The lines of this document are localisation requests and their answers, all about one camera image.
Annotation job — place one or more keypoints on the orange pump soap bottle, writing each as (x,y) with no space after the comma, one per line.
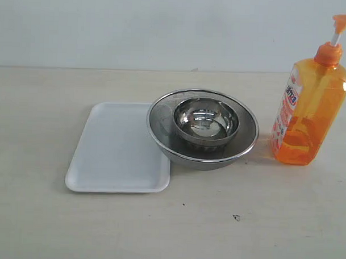
(313,95)

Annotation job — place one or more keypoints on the small stainless steel bowl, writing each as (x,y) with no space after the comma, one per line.
(205,124)

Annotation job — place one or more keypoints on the white rectangular plastic tray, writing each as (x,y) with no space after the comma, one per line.
(115,153)

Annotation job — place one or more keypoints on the large steel mesh strainer bowl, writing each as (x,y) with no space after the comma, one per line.
(161,128)

